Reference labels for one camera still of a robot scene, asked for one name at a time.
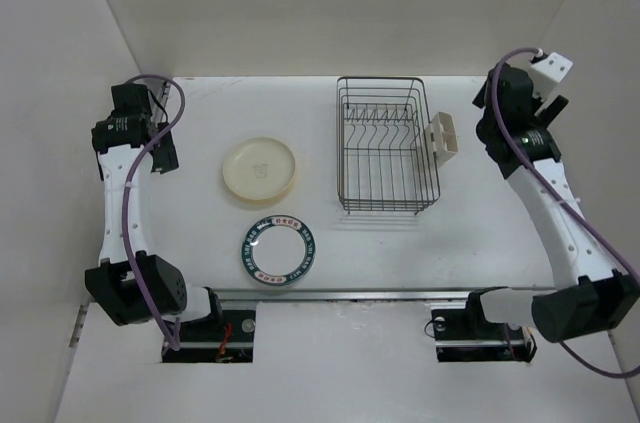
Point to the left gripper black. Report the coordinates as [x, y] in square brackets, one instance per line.
[164, 156]

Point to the beige cutlery holder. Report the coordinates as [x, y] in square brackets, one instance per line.
[441, 138]

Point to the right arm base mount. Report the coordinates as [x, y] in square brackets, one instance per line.
[461, 338]

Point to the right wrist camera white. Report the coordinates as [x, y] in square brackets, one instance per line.
[547, 71]

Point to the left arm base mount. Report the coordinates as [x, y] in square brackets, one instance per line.
[226, 341]

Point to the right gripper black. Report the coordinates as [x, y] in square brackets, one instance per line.
[549, 114]

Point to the cream plate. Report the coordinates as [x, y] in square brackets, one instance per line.
[260, 150]

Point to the grey patterned plate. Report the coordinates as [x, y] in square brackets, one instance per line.
[278, 251]

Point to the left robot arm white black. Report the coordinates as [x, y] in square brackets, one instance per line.
[131, 282]

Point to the black wire dish rack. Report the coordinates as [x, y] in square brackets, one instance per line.
[385, 160]

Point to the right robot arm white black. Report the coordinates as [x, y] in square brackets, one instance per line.
[591, 295]

